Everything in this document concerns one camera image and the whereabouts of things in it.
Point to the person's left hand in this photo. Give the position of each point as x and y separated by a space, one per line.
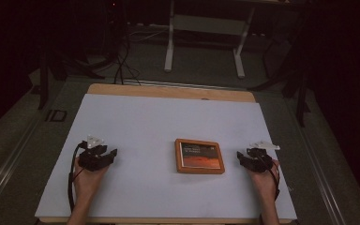
87 182

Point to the person's right hand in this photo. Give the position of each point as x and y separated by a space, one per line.
264 184

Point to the metal floor rail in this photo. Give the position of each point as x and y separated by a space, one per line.
6 170
320 168

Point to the wooden picture frame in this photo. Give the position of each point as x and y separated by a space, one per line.
200 156

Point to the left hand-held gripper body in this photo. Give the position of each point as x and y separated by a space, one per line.
91 161

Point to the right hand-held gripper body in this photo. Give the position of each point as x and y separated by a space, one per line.
259 162

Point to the black metal stand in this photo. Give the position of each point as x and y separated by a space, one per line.
45 78
300 90

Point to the black rectangular floor bracket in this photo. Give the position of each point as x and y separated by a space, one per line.
56 115

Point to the white metal desk frame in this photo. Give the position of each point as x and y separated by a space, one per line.
204 26

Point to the white table mat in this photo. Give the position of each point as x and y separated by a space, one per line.
156 125

